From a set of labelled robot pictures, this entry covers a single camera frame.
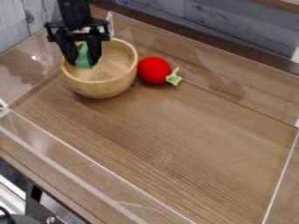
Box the black cable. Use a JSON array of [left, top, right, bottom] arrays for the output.
[[0, 206, 13, 224]]

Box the clear acrylic tray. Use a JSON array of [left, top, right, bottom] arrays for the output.
[[0, 15, 299, 224]]

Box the red toy strawberry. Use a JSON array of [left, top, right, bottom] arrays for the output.
[[137, 57, 183, 86]]

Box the clear acrylic corner bracket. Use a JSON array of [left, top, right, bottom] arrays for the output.
[[105, 11, 115, 38]]

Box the black table leg bracket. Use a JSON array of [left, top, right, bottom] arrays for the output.
[[24, 184, 66, 224]]

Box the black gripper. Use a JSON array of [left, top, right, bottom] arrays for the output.
[[44, 0, 109, 67]]

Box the green rectangular block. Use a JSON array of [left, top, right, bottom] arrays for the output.
[[73, 25, 108, 70]]

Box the brown wooden bowl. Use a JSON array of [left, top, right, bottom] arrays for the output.
[[60, 38, 139, 99]]

